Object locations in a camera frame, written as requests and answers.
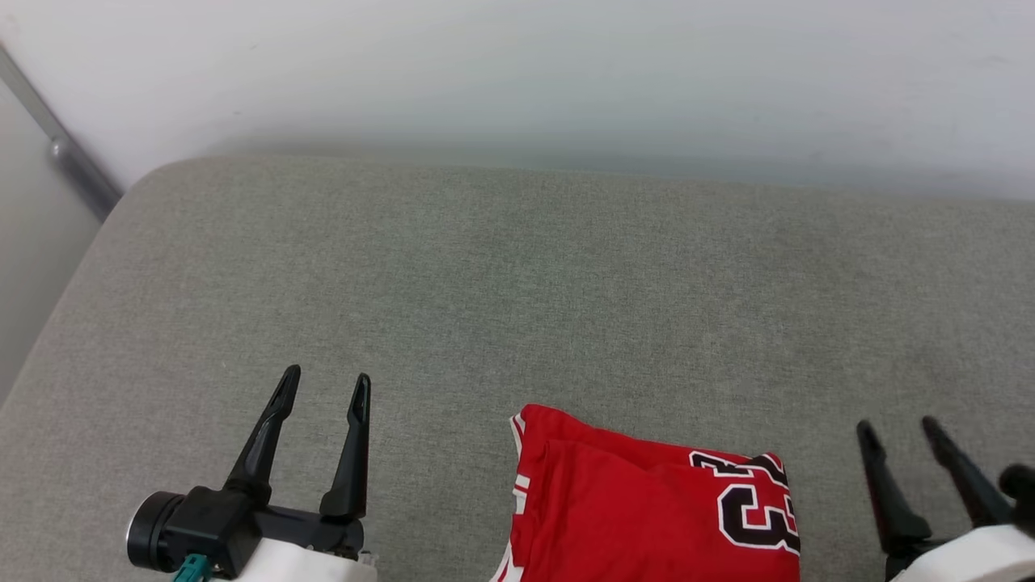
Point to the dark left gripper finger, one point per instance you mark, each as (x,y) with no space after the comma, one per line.
(263,453)
(354,469)

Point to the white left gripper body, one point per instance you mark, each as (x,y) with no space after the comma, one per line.
(307,558)

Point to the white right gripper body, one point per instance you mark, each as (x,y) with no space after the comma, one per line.
(970,558)

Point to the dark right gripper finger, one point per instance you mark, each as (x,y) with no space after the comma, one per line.
(893,505)
(966,481)

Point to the red basketball jersey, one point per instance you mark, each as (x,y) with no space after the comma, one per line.
(614,509)

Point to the grey fabric sofa cushion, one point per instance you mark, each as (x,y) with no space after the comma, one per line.
(485,283)

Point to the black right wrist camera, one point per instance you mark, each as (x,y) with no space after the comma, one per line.
(1020,493)

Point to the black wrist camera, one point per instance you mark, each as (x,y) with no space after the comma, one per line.
(202,525)
(1020,493)

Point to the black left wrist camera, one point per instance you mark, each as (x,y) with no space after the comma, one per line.
(202,525)

